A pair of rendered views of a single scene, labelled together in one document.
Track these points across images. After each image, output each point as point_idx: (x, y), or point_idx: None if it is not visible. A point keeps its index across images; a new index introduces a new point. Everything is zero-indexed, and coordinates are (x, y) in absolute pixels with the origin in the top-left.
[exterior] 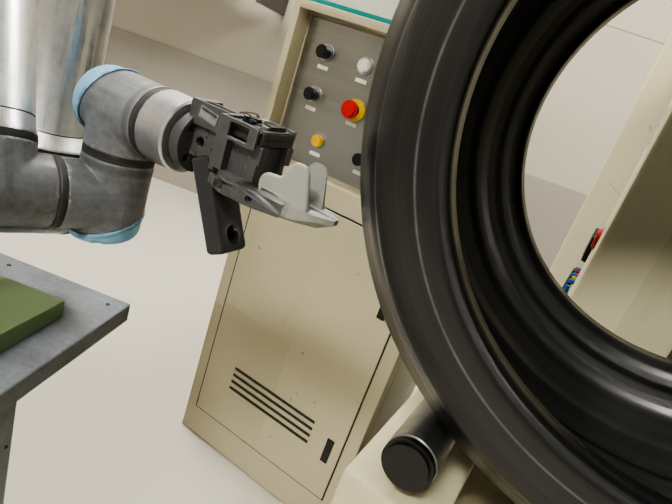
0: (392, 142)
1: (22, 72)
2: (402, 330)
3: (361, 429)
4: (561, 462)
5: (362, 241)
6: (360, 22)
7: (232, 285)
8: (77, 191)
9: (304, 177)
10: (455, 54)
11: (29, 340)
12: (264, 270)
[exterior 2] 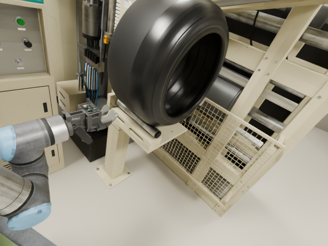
0: (156, 102)
1: (8, 169)
2: (156, 122)
3: None
4: (175, 119)
5: (20, 94)
6: None
7: None
8: (46, 173)
9: (112, 112)
10: (165, 87)
11: (4, 233)
12: None
